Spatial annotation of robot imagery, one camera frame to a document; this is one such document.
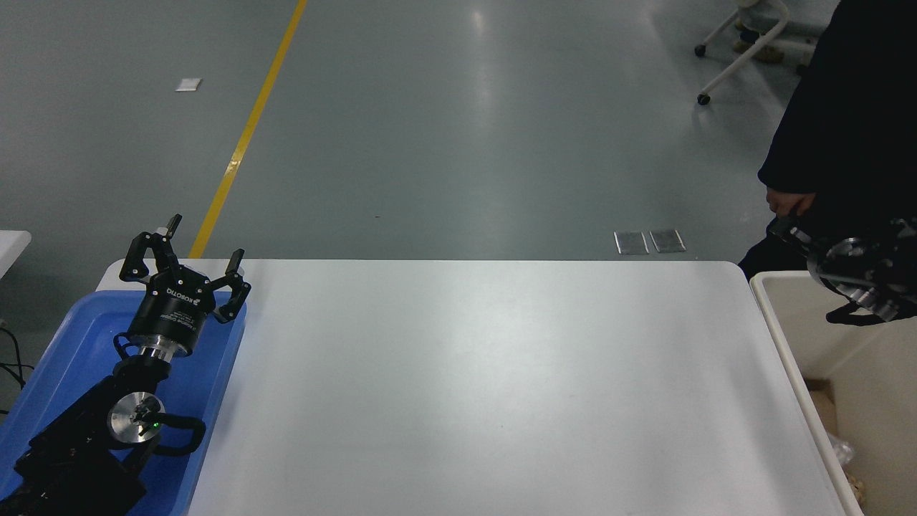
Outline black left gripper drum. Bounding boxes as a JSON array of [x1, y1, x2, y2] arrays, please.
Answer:
[[129, 265, 218, 354]]

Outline person's hand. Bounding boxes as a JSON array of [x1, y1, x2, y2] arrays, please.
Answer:
[[765, 187, 817, 217]]

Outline blue plastic tray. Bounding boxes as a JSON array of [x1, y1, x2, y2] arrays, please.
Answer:
[[0, 290, 248, 516]]

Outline small white side table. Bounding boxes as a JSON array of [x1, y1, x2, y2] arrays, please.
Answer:
[[0, 230, 32, 277]]

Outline white office chair with castors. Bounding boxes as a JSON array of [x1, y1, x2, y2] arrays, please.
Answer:
[[695, 0, 839, 106]]

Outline large pale plastic bin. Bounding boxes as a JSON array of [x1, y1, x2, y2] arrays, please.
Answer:
[[749, 271, 917, 516]]

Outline standing person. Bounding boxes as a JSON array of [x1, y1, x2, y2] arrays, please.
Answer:
[[738, 0, 917, 282]]

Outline black floor cables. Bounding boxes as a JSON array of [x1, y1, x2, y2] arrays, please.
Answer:
[[0, 319, 34, 416]]

